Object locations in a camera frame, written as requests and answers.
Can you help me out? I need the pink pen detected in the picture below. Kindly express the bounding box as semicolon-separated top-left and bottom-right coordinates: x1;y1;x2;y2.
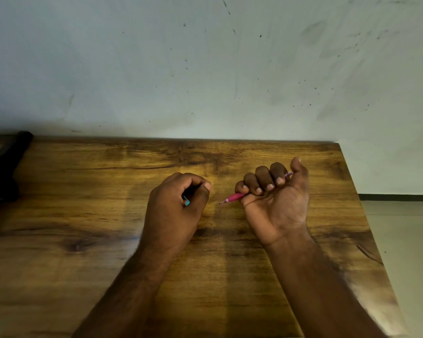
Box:
219;172;294;205

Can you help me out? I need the black clamp stand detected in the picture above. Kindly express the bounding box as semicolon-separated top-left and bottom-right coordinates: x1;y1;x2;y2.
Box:
0;131;34;224

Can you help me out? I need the person's left forearm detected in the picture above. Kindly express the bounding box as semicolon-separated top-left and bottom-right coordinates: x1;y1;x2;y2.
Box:
71;229;194;338

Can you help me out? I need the person's left hand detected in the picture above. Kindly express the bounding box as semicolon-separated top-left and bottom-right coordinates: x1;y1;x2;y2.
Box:
140;172;212;249

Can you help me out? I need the person's right forearm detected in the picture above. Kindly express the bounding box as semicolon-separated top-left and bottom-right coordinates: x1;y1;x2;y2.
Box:
264;230;390;338

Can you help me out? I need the person's right hand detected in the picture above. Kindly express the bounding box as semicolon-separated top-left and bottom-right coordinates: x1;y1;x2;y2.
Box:
235;157;310;247

